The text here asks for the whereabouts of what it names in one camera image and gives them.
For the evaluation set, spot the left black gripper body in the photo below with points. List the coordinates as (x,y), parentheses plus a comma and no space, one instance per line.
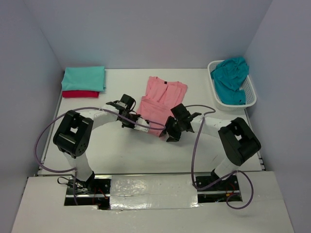
(127,123)

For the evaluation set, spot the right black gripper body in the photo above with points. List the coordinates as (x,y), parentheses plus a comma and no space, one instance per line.
(176,128)

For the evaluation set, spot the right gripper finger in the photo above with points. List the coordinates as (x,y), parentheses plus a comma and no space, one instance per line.
(168,126)
(172,139)

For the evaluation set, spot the pink t shirt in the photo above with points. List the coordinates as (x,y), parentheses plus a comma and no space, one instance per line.
(160,97)

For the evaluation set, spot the mint green t shirt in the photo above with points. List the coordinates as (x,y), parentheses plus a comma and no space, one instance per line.
(84,78)

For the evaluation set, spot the red t shirt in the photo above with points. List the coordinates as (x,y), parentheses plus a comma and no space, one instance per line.
(80,94)

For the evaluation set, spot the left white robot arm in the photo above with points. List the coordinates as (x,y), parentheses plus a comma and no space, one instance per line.
(73,134)

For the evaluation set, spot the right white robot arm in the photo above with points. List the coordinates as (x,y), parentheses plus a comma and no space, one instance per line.
(238,140)

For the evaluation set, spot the silver tape patch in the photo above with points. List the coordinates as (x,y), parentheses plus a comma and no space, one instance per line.
(152,192)

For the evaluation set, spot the teal blue t shirt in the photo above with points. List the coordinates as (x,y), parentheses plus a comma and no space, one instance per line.
(228,77)

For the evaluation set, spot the white plastic laundry basket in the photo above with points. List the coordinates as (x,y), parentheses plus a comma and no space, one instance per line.
(246,86)

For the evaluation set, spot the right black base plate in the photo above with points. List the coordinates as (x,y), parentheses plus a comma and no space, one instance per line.
(221,191)

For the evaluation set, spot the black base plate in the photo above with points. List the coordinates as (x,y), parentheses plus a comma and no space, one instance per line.
(98,196)
(221,191)

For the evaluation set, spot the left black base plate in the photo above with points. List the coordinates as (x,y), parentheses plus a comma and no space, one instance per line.
(98,196)

